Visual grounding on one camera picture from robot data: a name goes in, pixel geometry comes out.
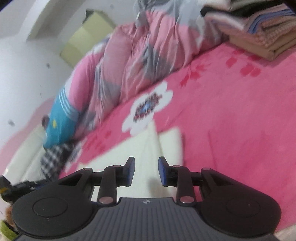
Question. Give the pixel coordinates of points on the person's left forearm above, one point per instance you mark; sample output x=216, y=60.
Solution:
x=8, y=228

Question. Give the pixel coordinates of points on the brown plush toy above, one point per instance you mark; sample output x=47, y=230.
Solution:
x=45, y=122

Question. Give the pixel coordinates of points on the pink floral blanket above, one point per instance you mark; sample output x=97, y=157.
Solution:
x=231, y=115

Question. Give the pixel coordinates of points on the white knit sweater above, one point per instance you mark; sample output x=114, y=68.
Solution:
x=138, y=150

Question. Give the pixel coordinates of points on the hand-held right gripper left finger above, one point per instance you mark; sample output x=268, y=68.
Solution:
x=130, y=171

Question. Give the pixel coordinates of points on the plaid shirt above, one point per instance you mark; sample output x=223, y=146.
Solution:
x=53, y=160

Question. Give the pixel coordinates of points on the pink grey quilt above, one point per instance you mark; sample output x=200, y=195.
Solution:
x=143, y=58

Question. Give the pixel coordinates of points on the yellow-green cabinet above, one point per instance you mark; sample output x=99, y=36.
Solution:
x=87, y=34

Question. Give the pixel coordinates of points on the blue striped pillow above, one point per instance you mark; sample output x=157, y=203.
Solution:
x=60, y=129

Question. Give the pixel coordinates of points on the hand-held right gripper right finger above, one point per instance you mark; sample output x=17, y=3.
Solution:
x=161, y=172

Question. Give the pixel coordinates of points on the stack of folded clothes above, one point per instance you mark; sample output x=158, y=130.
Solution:
x=259, y=30

